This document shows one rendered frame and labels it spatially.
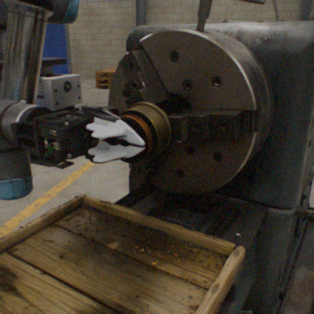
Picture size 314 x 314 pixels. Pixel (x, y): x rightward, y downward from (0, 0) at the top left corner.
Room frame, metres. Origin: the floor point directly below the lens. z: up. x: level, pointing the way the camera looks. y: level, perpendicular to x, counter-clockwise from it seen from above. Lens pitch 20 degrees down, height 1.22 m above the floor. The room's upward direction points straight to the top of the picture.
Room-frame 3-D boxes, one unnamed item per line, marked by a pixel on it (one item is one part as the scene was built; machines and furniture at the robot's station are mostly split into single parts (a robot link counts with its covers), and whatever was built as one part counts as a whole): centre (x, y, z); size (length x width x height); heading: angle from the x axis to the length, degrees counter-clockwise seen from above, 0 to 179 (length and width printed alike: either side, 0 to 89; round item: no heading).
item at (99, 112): (0.48, 0.08, 1.10); 0.09 x 0.02 x 0.05; 57
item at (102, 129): (0.44, 0.06, 1.09); 0.09 x 0.06 x 0.03; 57
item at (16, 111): (0.54, 0.21, 1.08); 0.08 x 0.05 x 0.08; 147
